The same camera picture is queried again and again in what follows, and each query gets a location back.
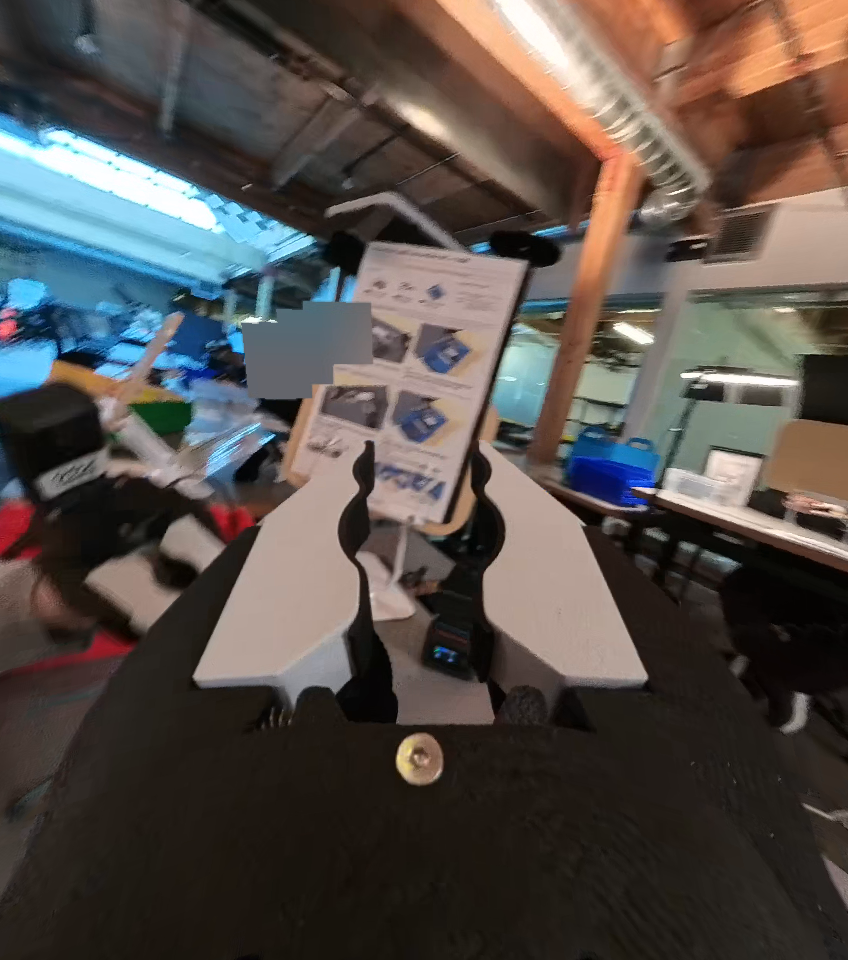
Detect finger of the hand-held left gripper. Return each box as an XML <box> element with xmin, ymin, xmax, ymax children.
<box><xmin>157</xmin><ymin>516</ymin><xmax>229</xmax><ymax>582</ymax></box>
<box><xmin>85</xmin><ymin>558</ymin><xmax>178</xmax><ymax>635</ymax></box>

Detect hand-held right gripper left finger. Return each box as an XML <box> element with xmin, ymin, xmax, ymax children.
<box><xmin>193</xmin><ymin>441</ymin><xmax>379</xmax><ymax>702</ymax></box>

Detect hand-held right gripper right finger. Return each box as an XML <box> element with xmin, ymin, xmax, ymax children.
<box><xmin>469</xmin><ymin>441</ymin><xmax>650</xmax><ymax>710</ymax></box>

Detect clear plastic sheet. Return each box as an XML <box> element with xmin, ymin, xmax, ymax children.
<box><xmin>169</xmin><ymin>378</ymin><xmax>275</xmax><ymax>496</ymax></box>

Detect white sheet stand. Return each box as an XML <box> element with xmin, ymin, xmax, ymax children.
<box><xmin>364</xmin><ymin>517</ymin><xmax>419</xmax><ymax>624</ymax></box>

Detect red plastic bin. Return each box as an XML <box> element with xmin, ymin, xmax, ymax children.
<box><xmin>0</xmin><ymin>498</ymin><xmax>256</xmax><ymax>665</ymax></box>

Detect green plastic bin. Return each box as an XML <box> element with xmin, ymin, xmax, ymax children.
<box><xmin>127</xmin><ymin>401</ymin><xmax>194</xmax><ymax>438</ymax></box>

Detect wooden easel board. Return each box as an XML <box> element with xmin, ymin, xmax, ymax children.
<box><xmin>280</xmin><ymin>405</ymin><xmax>502</xmax><ymax>538</ymax></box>

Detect small black device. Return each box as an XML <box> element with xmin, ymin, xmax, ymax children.
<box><xmin>422</xmin><ymin>615</ymin><xmax>487</xmax><ymax>682</ymax></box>

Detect framed printed tag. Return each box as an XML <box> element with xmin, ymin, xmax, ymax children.
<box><xmin>703</xmin><ymin>447</ymin><xmax>765</xmax><ymax>505</ymax></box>

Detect long wooden desk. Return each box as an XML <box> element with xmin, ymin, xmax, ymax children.
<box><xmin>544</xmin><ymin>480</ymin><xmax>848</xmax><ymax>594</ymax></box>

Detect studio light on stand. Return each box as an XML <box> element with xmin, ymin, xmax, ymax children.
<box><xmin>679</xmin><ymin>366</ymin><xmax>800</xmax><ymax>481</ymax></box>

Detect printed instruction sheet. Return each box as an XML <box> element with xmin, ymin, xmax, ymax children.
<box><xmin>304</xmin><ymin>240</ymin><xmax>532</xmax><ymax>526</ymax></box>

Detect tan board on clear stand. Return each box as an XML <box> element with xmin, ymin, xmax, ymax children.
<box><xmin>763</xmin><ymin>418</ymin><xmax>848</xmax><ymax>515</ymax></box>

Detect black lamp head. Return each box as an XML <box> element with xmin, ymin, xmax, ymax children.
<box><xmin>325</xmin><ymin>231</ymin><xmax>367</xmax><ymax>277</ymax></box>

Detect black round disc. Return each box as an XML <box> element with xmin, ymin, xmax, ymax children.
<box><xmin>490</xmin><ymin>231</ymin><xmax>562</xmax><ymax>267</ymax></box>

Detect blue plastic bin with handle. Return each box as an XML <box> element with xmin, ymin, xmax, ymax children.
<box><xmin>577</xmin><ymin>426</ymin><xmax>659</xmax><ymax>466</ymax></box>

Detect wooden post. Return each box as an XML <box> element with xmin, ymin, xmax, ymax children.
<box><xmin>527</xmin><ymin>153</ymin><xmax>646</xmax><ymax>466</ymax></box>

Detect wall vent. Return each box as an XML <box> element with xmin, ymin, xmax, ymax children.
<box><xmin>703</xmin><ymin>208</ymin><xmax>774</xmax><ymax>265</ymax></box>

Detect metal air duct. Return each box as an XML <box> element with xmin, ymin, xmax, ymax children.
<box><xmin>499</xmin><ymin>0</ymin><xmax>714</xmax><ymax>226</ymax></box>

